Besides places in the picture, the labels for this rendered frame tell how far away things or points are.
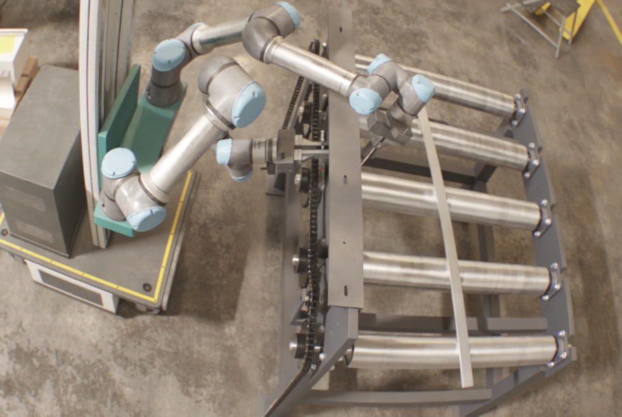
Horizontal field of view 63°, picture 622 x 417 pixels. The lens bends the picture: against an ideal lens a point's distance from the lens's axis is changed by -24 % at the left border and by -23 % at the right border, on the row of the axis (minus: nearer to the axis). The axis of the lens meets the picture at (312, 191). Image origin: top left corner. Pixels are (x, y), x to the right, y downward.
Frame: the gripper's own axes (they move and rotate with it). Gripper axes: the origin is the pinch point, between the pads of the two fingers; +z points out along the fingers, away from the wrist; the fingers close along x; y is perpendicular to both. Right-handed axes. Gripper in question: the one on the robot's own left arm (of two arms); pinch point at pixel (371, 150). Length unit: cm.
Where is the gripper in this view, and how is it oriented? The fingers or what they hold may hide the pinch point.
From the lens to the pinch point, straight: 198.2
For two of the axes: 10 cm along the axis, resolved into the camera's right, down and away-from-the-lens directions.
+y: -0.1, -7.4, 6.7
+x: -8.8, -3.1, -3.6
